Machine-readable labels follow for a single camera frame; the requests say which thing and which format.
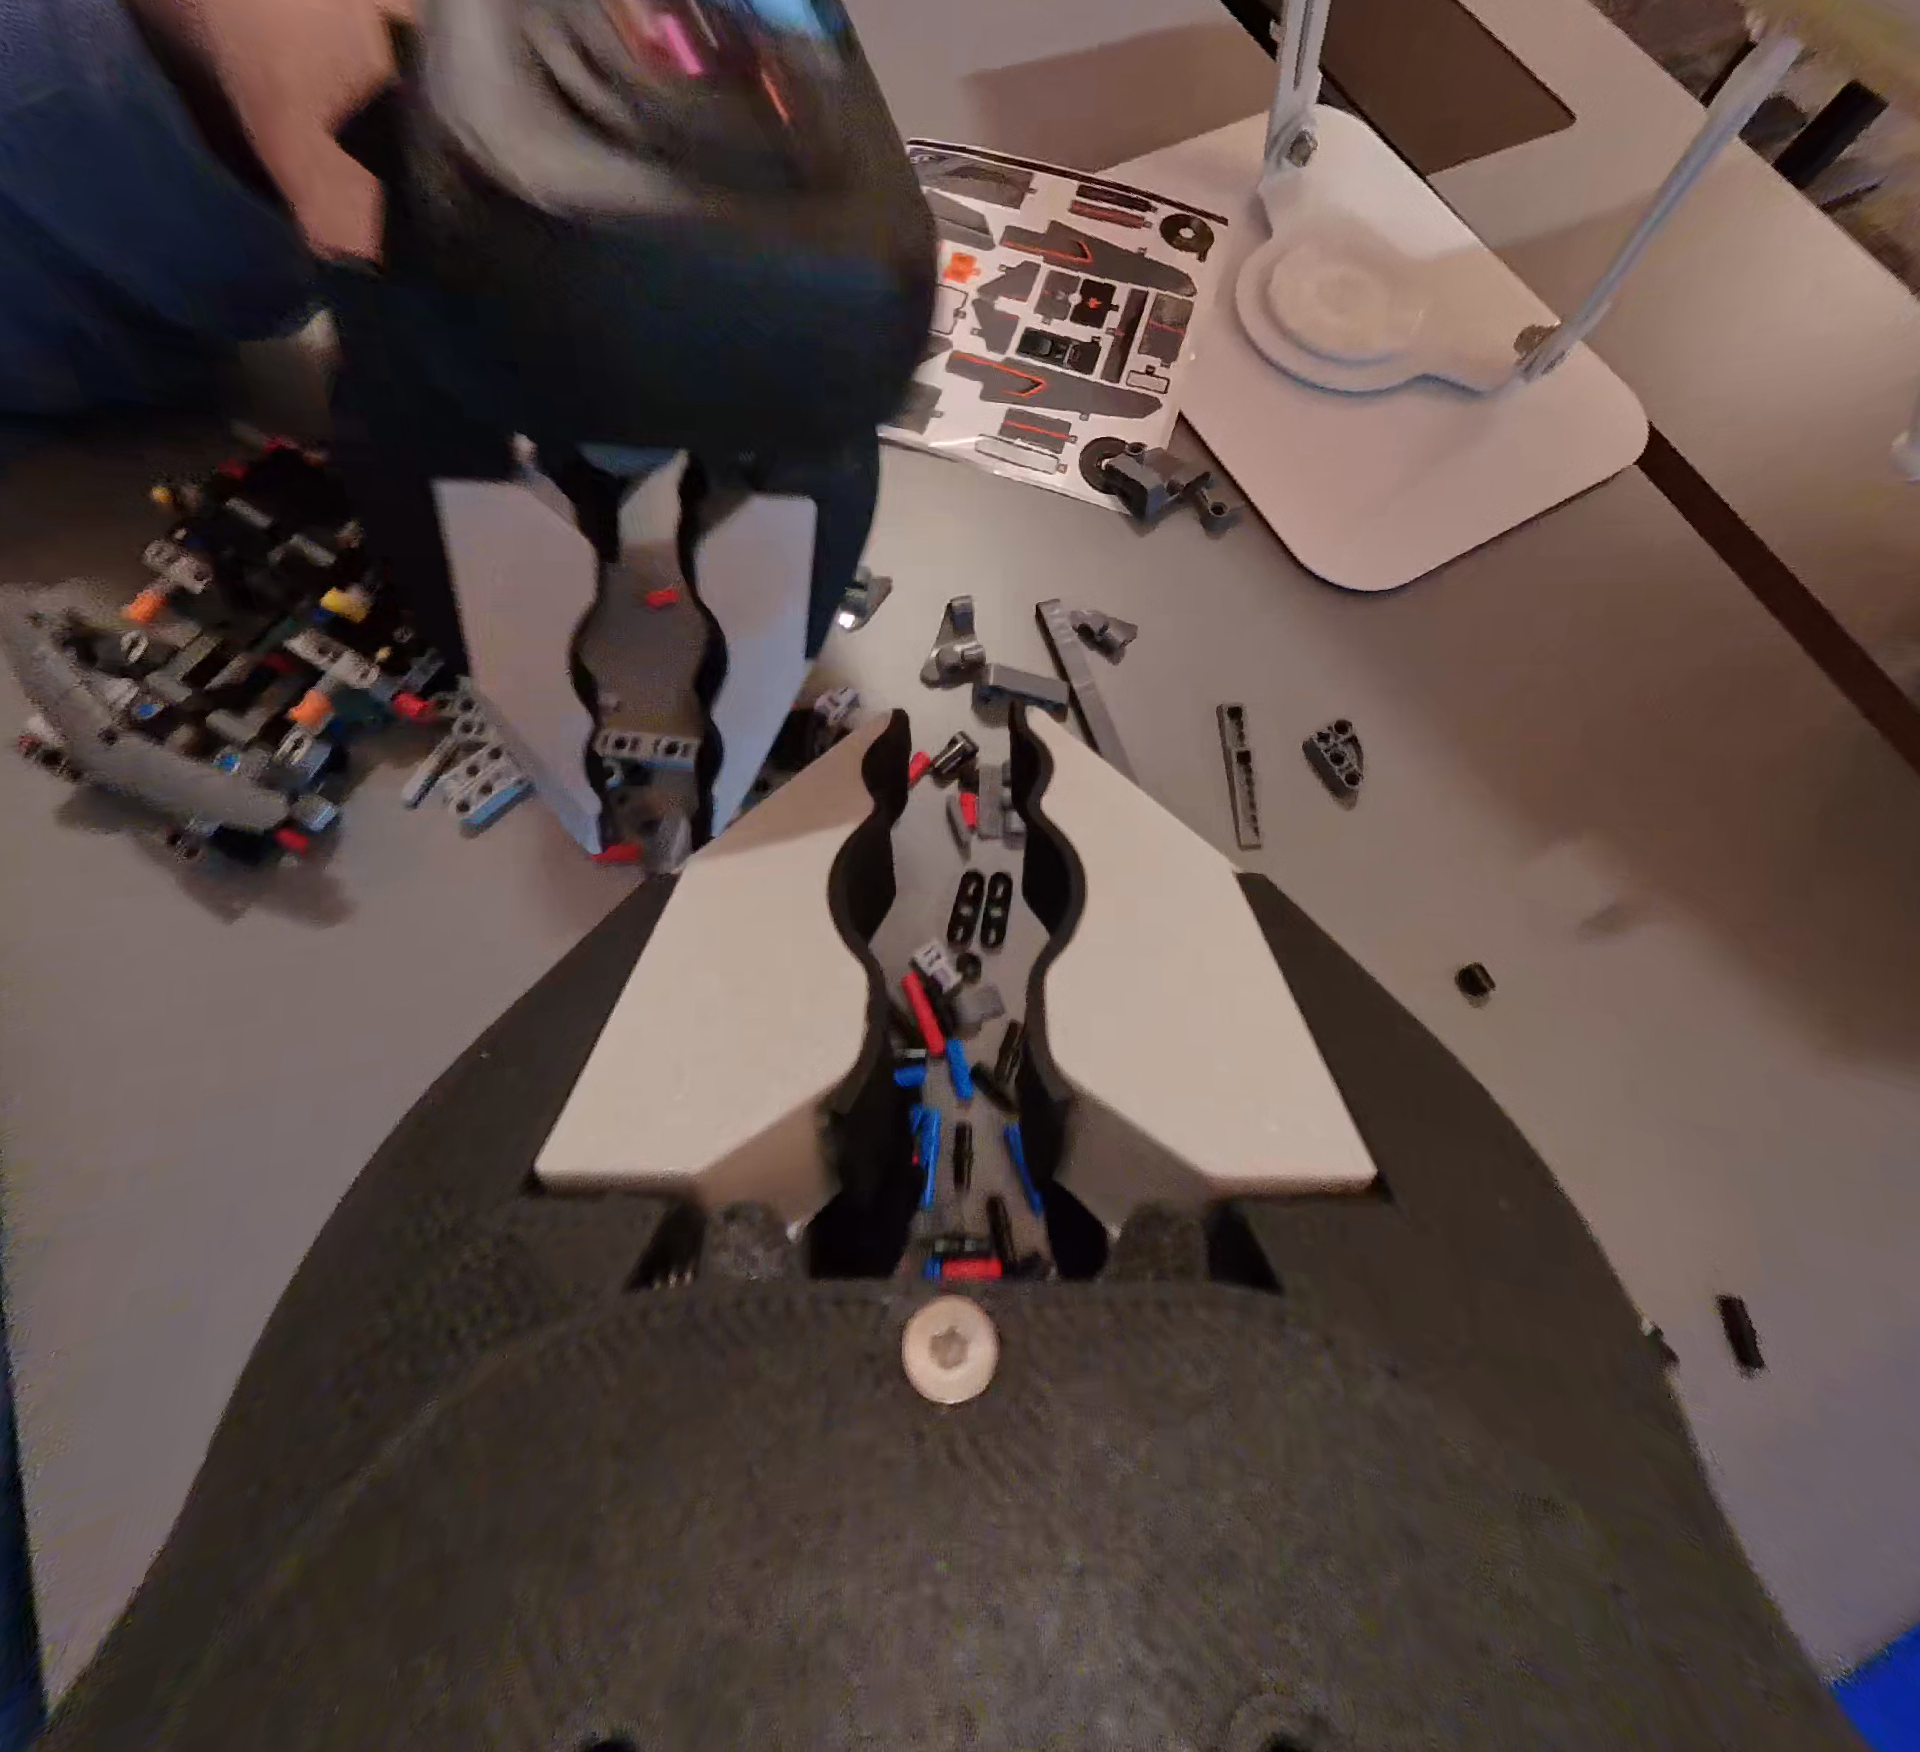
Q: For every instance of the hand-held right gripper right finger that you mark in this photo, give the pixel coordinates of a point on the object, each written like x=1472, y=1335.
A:
x=1185, y=1017

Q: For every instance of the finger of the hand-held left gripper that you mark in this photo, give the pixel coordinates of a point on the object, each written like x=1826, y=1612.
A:
x=766, y=611
x=511, y=611

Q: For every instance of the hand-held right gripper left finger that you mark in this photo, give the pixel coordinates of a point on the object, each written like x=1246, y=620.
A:
x=721, y=1017

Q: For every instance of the pile of lego pieces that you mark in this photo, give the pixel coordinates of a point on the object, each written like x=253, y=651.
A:
x=1241, y=771

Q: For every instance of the person's left forearm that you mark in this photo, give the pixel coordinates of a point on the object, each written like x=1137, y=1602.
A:
x=90, y=207

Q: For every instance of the partly built lego model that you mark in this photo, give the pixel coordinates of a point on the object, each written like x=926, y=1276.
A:
x=181, y=731

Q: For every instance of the lego sticker sheet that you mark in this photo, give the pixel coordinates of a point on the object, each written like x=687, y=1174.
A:
x=1050, y=327

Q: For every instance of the dark grey lego joint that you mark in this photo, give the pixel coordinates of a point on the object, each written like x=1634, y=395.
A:
x=1148, y=479

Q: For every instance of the white book stand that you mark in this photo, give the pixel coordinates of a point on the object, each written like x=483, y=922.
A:
x=1425, y=475

